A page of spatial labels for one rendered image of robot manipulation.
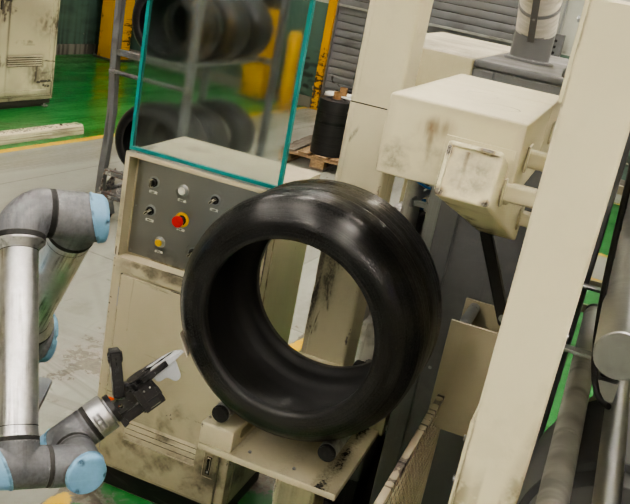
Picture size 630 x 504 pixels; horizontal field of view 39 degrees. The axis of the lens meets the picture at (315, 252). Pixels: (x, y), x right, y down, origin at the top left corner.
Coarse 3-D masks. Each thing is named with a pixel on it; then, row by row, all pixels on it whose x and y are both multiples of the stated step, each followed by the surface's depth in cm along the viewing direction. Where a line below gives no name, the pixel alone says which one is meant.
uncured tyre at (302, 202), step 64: (320, 192) 197; (192, 256) 205; (256, 256) 228; (384, 256) 188; (192, 320) 206; (256, 320) 233; (384, 320) 189; (256, 384) 225; (320, 384) 230; (384, 384) 193
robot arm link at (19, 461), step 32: (32, 192) 199; (0, 224) 194; (32, 224) 195; (0, 256) 195; (32, 256) 195; (0, 288) 192; (32, 288) 193; (0, 320) 190; (32, 320) 191; (0, 352) 188; (32, 352) 189; (0, 384) 186; (32, 384) 187; (0, 416) 184; (32, 416) 185; (0, 448) 182; (32, 448) 183; (0, 480) 179; (32, 480) 182
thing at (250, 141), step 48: (192, 0) 272; (240, 0) 267; (288, 0) 261; (144, 48) 282; (192, 48) 276; (240, 48) 270; (288, 48) 265; (144, 96) 286; (192, 96) 280; (240, 96) 274; (288, 96) 269; (144, 144) 290; (192, 144) 284; (240, 144) 278; (288, 144) 272
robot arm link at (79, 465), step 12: (60, 444) 193; (72, 444) 190; (84, 444) 191; (60, 456) 185; (72, 456) 187; (84, 456) 186; (96, 456) 187; (60, 468) 184; (72, 468) 184; (84, 468) 186; (96, 468) 187; (60, 480) 185; (72, 480) 185; (84, 480) 186; (96, 480) 188; (84, 492) 187
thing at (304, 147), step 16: (320, 96) 863; (336, 96) 860; (320, 112) 856; (336, 112) 850; (320, 128) 859; (336, 128) 856; (304, 144) 902; (320, 144) 862; (336, 144) 862; (288, 160) 876; (320, 160) 862; (336, 160) 859
